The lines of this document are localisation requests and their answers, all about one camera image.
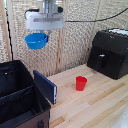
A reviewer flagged cornflower blue bowl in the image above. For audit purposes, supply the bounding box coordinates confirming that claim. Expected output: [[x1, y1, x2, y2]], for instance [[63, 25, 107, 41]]
[[24, 32, 50, 51]]

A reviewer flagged woven bamboo screen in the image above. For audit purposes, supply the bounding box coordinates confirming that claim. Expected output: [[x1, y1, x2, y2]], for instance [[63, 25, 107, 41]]
[[0, 0, 128, 78]]

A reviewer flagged black open storage box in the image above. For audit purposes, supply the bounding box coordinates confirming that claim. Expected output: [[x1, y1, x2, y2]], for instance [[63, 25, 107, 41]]
[[0, 59, 52, 128]]

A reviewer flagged black treasure chest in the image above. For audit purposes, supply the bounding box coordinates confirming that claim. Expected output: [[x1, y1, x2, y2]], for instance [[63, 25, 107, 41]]
[[87, 28, 128, 81]]

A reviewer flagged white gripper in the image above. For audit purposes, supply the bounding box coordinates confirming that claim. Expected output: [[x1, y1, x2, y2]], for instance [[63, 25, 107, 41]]
[[25, 10, 66, 37]]

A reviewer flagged blue box lid flap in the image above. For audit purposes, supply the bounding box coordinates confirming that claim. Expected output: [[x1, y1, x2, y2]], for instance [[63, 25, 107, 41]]
[[32, 69, 58, 105]]

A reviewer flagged black cable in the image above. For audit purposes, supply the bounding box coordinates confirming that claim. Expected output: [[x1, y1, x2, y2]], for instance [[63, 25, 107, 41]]
[[64, 7, 128, 24]]

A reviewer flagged red plastic cup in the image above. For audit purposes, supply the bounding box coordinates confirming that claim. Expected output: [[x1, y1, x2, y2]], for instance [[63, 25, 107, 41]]
[[75, 75, 88, 92]]

